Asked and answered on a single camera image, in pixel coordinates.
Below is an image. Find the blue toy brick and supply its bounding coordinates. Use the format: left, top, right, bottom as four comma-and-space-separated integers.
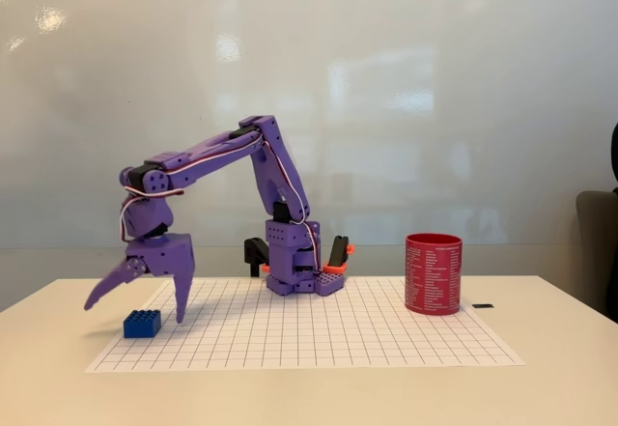
123, 309, 163, 339

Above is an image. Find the red cup with white print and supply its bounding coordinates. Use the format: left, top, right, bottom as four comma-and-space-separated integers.
404, 233, 464, 318

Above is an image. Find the black table clamp orange pad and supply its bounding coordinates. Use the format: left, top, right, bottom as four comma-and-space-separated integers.
243, 236, 271, 279

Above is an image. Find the white grid paper sheet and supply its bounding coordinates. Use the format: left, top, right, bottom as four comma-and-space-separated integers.
85, 278, 526, 375

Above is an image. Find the black table clamp orange knob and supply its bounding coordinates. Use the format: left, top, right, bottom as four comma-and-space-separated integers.
322, 235, 357, 273

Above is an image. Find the grey-brown chair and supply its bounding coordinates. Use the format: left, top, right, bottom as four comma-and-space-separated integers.
574, 189, 618, 324

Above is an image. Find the dark-clothed person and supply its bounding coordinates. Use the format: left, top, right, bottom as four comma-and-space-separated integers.
609, 121, 618, 196

